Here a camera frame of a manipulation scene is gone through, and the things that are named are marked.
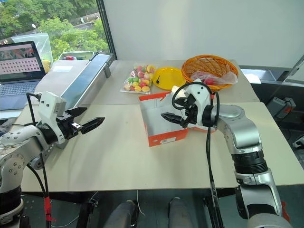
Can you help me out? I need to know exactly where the white power strip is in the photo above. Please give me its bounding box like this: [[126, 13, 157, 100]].
[[292, 134, 304, 149]]

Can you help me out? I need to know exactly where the orange cardboard box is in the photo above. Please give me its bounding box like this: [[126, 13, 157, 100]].
[[138, 91, 217, 148]]

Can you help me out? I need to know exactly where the grey tray with toy fruit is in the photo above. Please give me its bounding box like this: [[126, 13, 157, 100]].
[[58, 50, 99, 61]]

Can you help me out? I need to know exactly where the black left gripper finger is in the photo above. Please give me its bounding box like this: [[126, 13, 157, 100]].
[[79, 116, 106, 135], [65, 107, 88, 118]]

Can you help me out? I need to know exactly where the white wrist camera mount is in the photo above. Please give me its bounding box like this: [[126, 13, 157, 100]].
[[38, 91, 67, 144], [171, 82, 212, 125]]

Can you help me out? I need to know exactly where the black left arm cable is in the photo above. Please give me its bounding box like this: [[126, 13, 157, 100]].
[[25, 92, 54, 228]]

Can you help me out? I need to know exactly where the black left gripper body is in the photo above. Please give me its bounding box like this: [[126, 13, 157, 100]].
[[57, 113, 84, 140]]

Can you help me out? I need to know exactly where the clear plastic storage bin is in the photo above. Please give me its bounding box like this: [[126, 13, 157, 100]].
[[10, 32, 54, 72]]

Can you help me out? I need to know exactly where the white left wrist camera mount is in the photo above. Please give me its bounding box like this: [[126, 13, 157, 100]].
[[38, 91, 67, 144]]

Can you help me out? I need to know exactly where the yellow toy fruit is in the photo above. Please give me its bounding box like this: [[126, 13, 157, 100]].
[[42, 59, 52, 73]]

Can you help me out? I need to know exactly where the orange woven basket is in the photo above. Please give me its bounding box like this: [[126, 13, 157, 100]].
[[181, 54, 239, 92]]

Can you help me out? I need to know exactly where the aluminium frame bar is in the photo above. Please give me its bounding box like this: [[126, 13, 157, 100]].
[[283, 54, 304, 83]]

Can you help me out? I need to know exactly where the clear bag of toy fruit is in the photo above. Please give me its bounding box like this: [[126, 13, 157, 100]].
[[120, 64, 158, 95]]

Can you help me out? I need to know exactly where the open laptop computer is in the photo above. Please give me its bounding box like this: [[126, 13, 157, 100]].
[[0, 40, 47, 111]]

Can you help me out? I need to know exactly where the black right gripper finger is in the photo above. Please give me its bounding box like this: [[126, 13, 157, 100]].
[[161, 112, 184, 124], [175, 97, 191, 108]]

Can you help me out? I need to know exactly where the grey power adapter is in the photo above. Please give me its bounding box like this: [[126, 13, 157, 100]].
[[270, 96, 296, 117]]

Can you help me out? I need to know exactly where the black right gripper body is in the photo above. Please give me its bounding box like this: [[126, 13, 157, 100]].
[[180, 94, 199, 129]]

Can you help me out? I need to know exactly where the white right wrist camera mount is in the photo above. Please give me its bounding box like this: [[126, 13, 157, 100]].
[[171, 82, 212, 125]]

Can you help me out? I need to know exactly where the dark rounded shape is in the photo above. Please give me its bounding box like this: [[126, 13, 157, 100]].
[[111, 200, 139, 228], [168, 197, 192, 228]]

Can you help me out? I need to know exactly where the clear bag with red items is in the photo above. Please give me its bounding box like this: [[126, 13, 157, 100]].
[[190, 69, 239, 86]]

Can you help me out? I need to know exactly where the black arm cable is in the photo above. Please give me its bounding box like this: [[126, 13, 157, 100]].
[[25, 92, 54, 228], [171, 81, 225, 228]]

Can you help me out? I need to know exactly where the black window frame post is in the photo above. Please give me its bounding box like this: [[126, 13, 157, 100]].
[[95, 0, 118, 61]]

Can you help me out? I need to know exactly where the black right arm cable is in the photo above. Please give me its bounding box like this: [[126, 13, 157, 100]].
[[171, 81, 225, 228]]

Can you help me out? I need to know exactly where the yellow plastic plate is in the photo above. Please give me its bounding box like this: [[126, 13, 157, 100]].
[[152, 67, 187, 91]]

